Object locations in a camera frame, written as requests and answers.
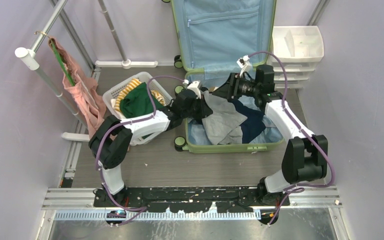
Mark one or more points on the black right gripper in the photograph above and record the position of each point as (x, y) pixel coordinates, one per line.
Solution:
(230, 88)

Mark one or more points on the white plastic drawer organizer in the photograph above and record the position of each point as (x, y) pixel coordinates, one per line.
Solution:
(300, 49)

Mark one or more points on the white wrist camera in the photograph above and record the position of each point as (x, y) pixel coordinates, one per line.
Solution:
(244, 64)
(194, 86)

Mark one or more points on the dark green garment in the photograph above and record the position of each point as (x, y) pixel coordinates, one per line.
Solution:
(136, 102)

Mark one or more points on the grey garment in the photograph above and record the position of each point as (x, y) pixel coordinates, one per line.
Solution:
(223, 126)

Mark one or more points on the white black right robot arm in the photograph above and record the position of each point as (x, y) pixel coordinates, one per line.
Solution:
(304, 158)

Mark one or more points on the green clothes hanger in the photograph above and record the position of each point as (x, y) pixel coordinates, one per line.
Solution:
(61, 62)

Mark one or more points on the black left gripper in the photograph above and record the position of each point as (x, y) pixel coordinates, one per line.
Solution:
(204, 110)

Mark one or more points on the navy blue folded garment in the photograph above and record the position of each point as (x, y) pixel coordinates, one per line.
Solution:
(253, 126)

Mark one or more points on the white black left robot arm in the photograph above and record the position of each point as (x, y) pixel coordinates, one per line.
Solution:
(111, 141)

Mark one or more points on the yellow white striped garment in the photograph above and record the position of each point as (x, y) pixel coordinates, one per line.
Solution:
(133, 83)

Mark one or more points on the pink cloth garment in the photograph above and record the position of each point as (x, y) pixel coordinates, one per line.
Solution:
(89, 103)

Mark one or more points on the white perforated plastic basket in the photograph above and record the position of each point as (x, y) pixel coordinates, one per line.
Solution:
(154, 87)

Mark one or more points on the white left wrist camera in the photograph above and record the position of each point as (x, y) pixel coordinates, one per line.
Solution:
(194, 86)

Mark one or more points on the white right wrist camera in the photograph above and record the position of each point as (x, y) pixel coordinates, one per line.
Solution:
(244, 64)

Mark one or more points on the green ribbed hard-shell suitcase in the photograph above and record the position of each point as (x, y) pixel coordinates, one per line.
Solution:
(212, 35)

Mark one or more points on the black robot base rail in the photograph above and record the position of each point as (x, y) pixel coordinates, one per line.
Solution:
(191, 203)

